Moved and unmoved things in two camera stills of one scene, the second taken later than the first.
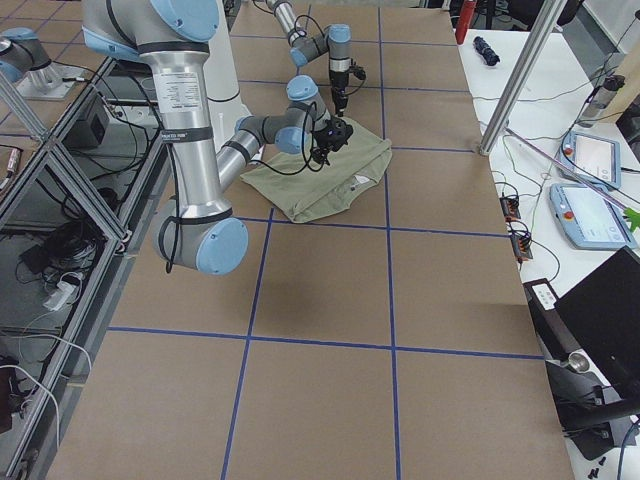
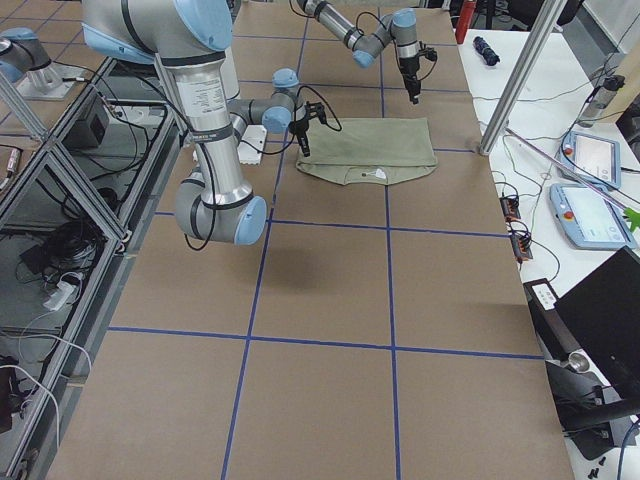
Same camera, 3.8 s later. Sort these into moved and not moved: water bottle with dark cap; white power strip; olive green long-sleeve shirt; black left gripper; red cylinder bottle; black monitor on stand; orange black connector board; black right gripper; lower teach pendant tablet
Moved: black right gripper; olive green long-sleeve shirt; black left gripper
Not moved: orange black connector board; white power strip; lower teach pendant tablet; water bottle with dark cap; black monitor on stand; red cylinder bottle
